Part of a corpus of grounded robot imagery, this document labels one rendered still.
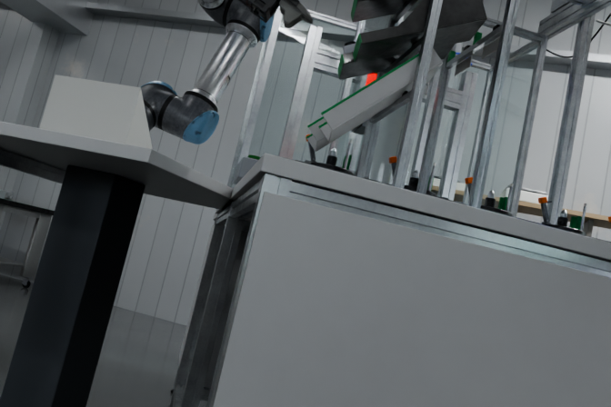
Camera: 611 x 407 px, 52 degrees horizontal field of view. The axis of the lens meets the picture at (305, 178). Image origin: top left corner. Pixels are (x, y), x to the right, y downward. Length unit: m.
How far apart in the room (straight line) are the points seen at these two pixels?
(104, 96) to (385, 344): 1.10
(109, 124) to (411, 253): 1.01
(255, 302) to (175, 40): 5.40
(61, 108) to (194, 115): 0.37
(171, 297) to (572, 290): 4.78
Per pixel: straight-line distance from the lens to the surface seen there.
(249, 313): 1.00
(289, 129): 2.87
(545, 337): 1.17
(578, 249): 1.19
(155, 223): 5.85
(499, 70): 1.41
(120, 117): 1.77
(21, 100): 6.75
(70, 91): 1.89
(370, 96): 1.33
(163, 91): 1.97
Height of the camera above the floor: 0.69
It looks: 8 degrees up
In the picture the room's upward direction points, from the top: 13 degrees clockwise
